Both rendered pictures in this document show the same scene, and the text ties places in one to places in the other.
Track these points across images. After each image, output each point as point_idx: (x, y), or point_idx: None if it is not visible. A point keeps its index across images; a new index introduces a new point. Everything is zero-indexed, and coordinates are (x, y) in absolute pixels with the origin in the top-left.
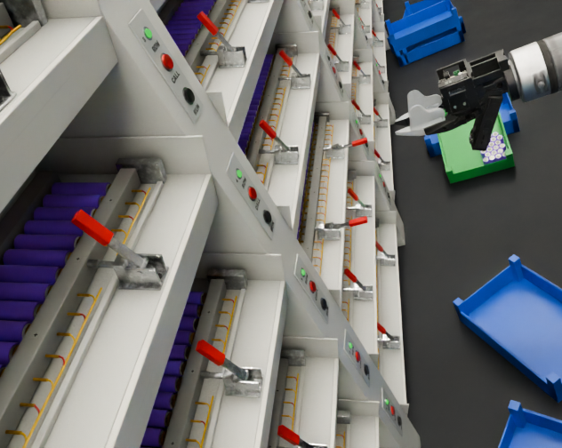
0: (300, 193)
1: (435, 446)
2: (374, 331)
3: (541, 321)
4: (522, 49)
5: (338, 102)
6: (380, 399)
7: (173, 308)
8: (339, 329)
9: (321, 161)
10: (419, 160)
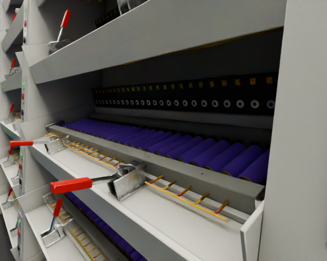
0: (41, 68)
1: None
2: (33, 226)
3: None
4: None
5: (264, 199)
6: (20, 209)
7: (16, 25)
8: (23, 139)
9: (120, 151)
10: None
